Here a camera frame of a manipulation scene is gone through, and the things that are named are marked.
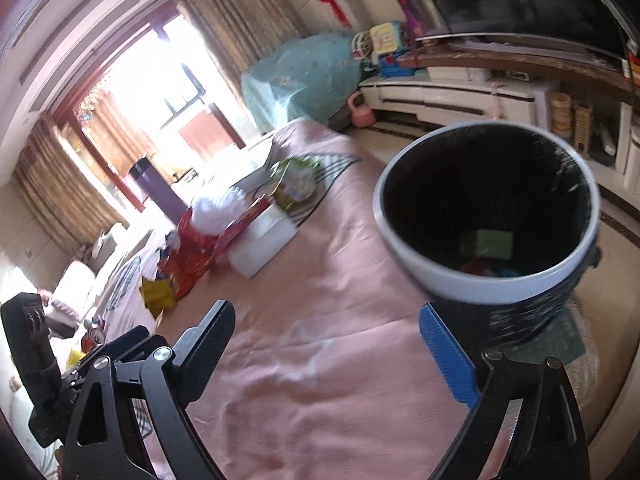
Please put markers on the green snack packet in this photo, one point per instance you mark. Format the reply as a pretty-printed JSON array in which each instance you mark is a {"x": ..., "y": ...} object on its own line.
[{"x": 296, "y": 182}]

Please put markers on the beige patterned curtain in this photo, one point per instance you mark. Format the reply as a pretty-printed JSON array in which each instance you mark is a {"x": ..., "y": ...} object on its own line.
[
  {"x": 60, "y": 185},
  {"x": 240, "y": 10}
]

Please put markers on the wooden balcony door frame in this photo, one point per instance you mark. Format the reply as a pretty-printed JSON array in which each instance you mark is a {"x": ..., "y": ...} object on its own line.
[{"x": 150, "y": 25}]

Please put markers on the beige jar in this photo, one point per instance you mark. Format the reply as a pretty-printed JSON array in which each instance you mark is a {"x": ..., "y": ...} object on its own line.
[{"x": 561, "y": 112}]

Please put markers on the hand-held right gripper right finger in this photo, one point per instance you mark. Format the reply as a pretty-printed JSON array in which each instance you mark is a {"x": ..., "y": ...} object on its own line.
[{"x": 445, "y": 355}]

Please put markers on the red snack packet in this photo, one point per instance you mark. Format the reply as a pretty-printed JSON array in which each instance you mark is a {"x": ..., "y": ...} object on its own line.
[{"x": 200, "y": 255}]

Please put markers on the green floor mat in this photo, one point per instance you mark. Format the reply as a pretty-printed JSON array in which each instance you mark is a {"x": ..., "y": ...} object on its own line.
[{"x": 567, "y": 335}]

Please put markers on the white foam fruit net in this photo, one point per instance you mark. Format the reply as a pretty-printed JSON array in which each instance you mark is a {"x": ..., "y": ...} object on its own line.
[{"x": 217, "y": 210}]

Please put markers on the black white-rimmed trash bin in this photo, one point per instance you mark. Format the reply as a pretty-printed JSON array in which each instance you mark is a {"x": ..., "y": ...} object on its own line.
[{"x": 480, "y": 185}]

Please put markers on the white marble-top television stand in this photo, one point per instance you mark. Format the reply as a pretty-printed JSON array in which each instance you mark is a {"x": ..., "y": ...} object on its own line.
[{"x": 450, "y": 95}]

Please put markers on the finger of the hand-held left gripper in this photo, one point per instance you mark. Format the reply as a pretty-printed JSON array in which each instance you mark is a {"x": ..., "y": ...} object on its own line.
[{"x": 132, "y": 342}]

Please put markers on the teal furniture cover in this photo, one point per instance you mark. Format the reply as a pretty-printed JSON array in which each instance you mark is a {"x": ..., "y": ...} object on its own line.
[{"x": 300, "y": 75}]

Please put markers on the yellow snack packet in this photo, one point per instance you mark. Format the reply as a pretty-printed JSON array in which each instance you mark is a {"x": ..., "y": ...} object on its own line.
[{"x": 160, "y": 297}]

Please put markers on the white box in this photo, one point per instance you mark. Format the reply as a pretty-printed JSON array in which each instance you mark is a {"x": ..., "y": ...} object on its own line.
[{"x": 262, "y": 245}]

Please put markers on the small red blue wrapper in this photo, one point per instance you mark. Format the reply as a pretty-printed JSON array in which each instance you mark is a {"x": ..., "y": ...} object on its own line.
[{"x": 482, "y": 267}]

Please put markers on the pink plastic toy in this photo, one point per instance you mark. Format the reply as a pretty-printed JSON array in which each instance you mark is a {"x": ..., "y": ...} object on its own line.
[{"x": 362, "y": 112}]

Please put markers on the light sofa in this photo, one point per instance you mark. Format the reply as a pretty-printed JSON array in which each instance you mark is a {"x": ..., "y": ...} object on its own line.
[{"x": 85, "y": 275}]

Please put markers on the purple bottle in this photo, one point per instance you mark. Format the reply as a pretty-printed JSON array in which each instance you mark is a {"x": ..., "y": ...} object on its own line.
[{"x": 147, "y": 182}]

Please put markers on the blue toy cash register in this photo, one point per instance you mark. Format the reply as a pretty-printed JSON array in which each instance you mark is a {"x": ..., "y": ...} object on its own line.
[{"x": 395, "y": 66}]

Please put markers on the green box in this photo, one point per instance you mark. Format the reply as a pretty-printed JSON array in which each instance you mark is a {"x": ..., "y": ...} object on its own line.
[{"x": 487, "y": 245}]

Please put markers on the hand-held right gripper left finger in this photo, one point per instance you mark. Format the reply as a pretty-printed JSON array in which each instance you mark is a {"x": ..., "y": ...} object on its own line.
[{"x": 202, "y": 355}]

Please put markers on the round rattle toy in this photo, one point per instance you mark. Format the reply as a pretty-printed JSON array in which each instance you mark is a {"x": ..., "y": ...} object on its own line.
[{"x": 362, "y": 46}]

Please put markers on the yellow toy phone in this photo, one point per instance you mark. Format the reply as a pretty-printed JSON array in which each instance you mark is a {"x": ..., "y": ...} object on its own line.
[{"x": 386, "y": 37}]

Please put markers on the perforated beige holder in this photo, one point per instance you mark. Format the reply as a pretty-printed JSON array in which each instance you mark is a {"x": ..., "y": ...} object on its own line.
[{"x": 582, "y": 127}]

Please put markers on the yellow ribbed block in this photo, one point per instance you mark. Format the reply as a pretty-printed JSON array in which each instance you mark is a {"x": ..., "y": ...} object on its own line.
[{"x": 76, "y": 357}]

